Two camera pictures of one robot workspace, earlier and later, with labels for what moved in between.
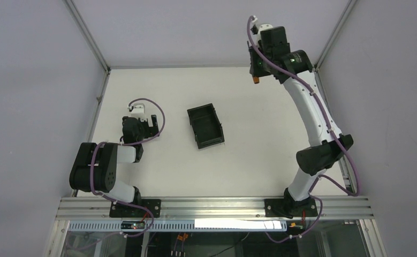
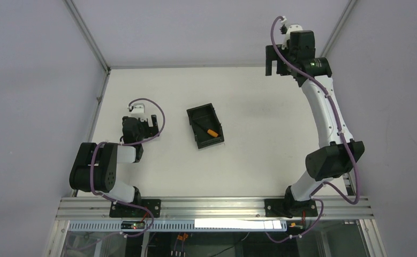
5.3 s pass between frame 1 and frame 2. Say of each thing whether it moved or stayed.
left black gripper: stayed
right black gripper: moved
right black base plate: stayed
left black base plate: stayed
